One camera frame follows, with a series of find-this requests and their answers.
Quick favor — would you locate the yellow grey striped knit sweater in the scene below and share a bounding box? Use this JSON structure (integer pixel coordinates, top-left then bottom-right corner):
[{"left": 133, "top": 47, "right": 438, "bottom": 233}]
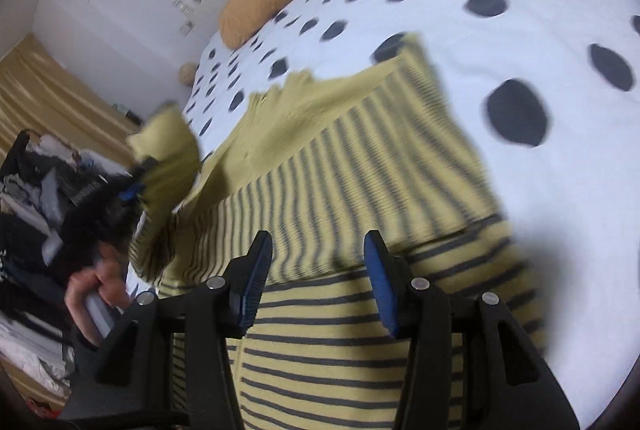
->
[{"left": 128, "top": 34, "right": 544, "bottom": 429}]

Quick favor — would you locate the rack of hanging clothes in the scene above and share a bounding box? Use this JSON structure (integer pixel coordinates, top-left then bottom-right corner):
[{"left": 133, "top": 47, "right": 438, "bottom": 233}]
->
[{"left": 1, "top": 130, "right": 131, "bottom": 404}]

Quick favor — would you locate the person's left hand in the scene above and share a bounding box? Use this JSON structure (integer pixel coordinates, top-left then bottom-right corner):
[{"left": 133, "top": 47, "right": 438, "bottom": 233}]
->
[{"left": 64, "top": 242, "right": 131, "bottom": 346}]

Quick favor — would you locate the golden satin curtain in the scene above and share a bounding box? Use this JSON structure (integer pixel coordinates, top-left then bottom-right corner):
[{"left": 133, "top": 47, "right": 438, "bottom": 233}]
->
[{"left": 0, "top": 33, "right": 137, "bottom": 165}]

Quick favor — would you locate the small beige round ball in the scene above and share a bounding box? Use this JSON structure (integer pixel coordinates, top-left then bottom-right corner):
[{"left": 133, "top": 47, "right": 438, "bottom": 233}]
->
[{"left": 178, "top": 62, "right": 198, "bottom": 86}]

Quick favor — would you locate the white bedspread with dark dots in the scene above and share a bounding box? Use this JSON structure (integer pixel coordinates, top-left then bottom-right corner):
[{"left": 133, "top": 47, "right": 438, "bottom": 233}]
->
[{"left": 177, "top": 0, "right": 639, "bottom": 427}]

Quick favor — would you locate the white wall socket with plug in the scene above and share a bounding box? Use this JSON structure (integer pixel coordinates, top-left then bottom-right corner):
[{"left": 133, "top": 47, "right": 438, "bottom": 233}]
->
[{"left": 172, "top": 0, "right": 195, "bottom": 36}]

